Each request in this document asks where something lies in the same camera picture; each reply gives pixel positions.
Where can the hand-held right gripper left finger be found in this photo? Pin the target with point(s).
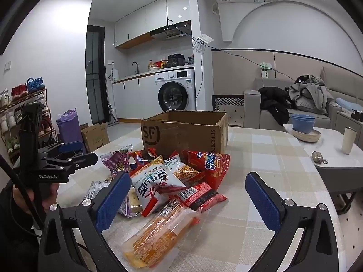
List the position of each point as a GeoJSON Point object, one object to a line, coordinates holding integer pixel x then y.
{"type": "Point", "coordinates": [112, 201]}

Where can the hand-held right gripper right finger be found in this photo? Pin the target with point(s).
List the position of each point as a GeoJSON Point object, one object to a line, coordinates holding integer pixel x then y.
{"type": "Point", "coordinates": [261, 201]}

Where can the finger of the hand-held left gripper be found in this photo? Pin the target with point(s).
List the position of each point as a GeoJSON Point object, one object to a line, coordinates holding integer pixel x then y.
{"type": "Point", "coordinates": [71, 147]}
{"type": "Point", "coordinates": [79, 160]}

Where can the silver snack packet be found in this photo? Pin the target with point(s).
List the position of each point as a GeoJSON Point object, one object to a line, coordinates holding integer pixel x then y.
{"type": "Point", "coordinates": [95, 191]}

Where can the clear cracker packet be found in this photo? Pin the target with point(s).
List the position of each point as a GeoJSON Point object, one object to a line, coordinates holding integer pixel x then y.
{"type": "Point", "coordinates": [133, 202]}

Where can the purple cartoon snack packet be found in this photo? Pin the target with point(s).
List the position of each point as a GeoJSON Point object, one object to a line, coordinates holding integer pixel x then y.
{"type": "Point", "coordinates": [116, 163]}

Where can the orange bread bag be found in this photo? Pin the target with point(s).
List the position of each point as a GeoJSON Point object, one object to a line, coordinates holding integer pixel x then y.
{"type": "Point", "coordinates": [153, 187]}

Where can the red cookie packet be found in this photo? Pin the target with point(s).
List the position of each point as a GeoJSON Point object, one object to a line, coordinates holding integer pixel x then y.
{"type": "Point", "coordinates": [201, 197]}
{"type": "Point", "coordinates": [141, 157]}

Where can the orange clear long packet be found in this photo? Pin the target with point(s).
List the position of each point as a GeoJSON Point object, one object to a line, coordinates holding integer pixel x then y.
{"type": "Point", "coordinates": [158, 235]}

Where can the white crispy noodle packet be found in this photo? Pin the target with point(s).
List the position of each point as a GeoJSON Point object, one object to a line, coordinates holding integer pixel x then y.
{"type": "Point", "coordinates": [181, 170]}

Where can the brown cardboard box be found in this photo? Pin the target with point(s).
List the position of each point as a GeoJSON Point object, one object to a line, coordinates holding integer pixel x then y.
{"type": "Point", "coordinates": [181, 136]}

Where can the person's left hand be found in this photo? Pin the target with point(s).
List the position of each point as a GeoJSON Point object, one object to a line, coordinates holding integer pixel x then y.
{"type": "Point", "coordinates": [21, 198]}

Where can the purple bag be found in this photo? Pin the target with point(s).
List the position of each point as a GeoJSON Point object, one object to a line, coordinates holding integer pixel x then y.
{"type": "Point", "coordinates": [69, 130]}

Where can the small printed cardboard box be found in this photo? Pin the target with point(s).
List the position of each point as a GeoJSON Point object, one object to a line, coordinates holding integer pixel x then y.
{"type": "Point", "coordinates": [95, 138]}

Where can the wooden shoe rack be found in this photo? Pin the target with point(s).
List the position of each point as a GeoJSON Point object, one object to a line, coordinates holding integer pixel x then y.
{"type": "Point", "coordinates": [45, 102]}

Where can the shoe rack with shoes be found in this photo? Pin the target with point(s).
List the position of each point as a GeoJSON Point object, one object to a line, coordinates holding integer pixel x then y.
{"type": "Point", "coordinates": [34, 85]}

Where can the floor mop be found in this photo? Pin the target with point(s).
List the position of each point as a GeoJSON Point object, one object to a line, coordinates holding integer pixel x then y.
{"type": "Point", "coordinates": [112, 113]}

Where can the key fob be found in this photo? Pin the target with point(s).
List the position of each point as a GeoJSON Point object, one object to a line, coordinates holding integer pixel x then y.
{"type": "Point", "coordinates": [316, 156]}

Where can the dark glass door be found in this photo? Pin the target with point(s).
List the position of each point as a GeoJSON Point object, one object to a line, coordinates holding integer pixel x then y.
{"type": "Point", "coordinates": [95, 76]}

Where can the white kitchen base cabinets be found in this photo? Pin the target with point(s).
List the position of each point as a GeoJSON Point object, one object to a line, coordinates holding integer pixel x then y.
{"type": "Point", "coordinates": [133, 99]}

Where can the stacked beige plates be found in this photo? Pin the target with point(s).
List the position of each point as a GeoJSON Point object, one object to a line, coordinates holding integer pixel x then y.
{"type": "Point", "coordinates": [307, 137]}

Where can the white electric kettle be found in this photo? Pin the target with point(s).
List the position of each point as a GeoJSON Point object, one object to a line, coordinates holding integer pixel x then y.
{"type": "Point", "coordinates": [115, 75]}

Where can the white coffee table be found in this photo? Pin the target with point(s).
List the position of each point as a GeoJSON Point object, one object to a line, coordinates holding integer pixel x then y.
{"type": "Point", "coordinates": [331, 153]}

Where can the stacked blue bowls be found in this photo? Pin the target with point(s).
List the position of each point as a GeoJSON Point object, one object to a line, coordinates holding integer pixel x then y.
{"type": "Point", "coordinates": [303, 123]}

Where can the black jacket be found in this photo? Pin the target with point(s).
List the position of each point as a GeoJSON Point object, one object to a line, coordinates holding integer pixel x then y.
{"type": "Point", "coordinates": [275, 102]}

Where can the black kitchen faucet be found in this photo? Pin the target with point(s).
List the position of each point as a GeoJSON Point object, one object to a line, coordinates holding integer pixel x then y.
{"type": "Point", "coordinates": [137, 66]}

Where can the cream tumbler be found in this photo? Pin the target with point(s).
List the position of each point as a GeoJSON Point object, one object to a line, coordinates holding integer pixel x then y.
{"type": "Point", "coordinates": [348, 141]}

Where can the grey sofa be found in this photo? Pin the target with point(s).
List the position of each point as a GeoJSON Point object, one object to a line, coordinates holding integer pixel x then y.
{"type": "Point", "coordinates": [337, 116]}

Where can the grey clothes pile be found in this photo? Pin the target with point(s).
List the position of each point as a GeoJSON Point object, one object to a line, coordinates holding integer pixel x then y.
{"type": "Point", "coordinates": [309, 93]}

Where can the food items on washer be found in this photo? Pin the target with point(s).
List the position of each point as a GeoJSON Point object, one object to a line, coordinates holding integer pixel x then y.
{"type": "Point", "coordinates": [156, 65]}

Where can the white washing machine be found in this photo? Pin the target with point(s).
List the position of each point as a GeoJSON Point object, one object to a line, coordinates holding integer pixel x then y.
{"type": "Point", "coordinates": [177, 90]}

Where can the black box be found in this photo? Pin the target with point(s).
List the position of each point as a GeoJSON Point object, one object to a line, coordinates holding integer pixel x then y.
{"type": "Point", "coordinates": [357, 114]}

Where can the light blue pillow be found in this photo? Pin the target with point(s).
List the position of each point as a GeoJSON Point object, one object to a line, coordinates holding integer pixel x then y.
{"type": "Point", "coordinates": [348, 103]}

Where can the black pressure cooker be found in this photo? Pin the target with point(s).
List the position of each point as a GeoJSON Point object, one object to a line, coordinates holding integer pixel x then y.
{"type": "Point", "coordinates": [176, 59]}

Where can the black range hood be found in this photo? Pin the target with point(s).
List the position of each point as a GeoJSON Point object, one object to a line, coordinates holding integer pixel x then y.
{"type": "Point", "coordinates": [170, 31]}

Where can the white light switch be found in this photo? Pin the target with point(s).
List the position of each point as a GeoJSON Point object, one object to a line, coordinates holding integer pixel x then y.
{"type": "Point", "coordinates": [7, 65]}

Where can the green wall socket charger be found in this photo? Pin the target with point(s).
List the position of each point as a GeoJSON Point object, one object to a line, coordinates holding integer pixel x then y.
{"type": "Point", "coordinates": [265, 69]}

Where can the white kitchen wall cabinets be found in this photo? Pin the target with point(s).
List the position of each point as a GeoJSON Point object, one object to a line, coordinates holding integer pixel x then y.
{"type": "Point", "coordinates": [150, 17]}

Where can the white wall power strip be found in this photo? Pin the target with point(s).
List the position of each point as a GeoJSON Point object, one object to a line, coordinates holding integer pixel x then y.
{"type": "Point", "coordinates": [203, 41]}

